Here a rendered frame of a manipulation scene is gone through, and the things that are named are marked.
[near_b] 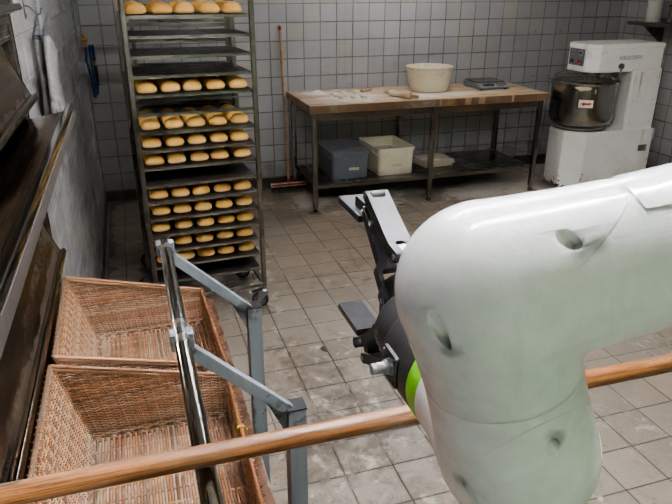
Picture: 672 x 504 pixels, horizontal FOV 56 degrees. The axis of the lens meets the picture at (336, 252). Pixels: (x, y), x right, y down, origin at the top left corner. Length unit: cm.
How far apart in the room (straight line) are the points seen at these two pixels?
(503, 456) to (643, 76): 603
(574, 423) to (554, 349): 7
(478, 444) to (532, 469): 3
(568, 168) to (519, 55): 135
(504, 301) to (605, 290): 5
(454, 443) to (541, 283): 13
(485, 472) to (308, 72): 563
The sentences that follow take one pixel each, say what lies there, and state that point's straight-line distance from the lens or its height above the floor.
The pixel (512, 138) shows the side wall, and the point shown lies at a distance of 698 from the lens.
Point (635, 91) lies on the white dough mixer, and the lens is 634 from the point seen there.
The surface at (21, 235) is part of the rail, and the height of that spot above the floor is 144.
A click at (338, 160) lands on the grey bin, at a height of 40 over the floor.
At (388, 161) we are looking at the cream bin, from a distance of 560.
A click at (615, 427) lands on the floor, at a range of 311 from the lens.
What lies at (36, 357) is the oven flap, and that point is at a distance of 171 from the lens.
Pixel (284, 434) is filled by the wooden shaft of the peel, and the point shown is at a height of 121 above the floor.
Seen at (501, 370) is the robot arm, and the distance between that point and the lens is 36.
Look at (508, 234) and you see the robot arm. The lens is 35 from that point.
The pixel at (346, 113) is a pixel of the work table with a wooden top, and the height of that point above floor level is 82.
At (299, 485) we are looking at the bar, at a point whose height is 75.
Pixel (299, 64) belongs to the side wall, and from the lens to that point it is 592.
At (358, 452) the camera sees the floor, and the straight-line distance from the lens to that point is 274.
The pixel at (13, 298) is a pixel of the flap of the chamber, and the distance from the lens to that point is 92.
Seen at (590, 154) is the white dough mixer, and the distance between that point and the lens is 617.
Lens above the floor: 178
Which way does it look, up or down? 23 degrees down
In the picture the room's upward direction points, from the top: straight up
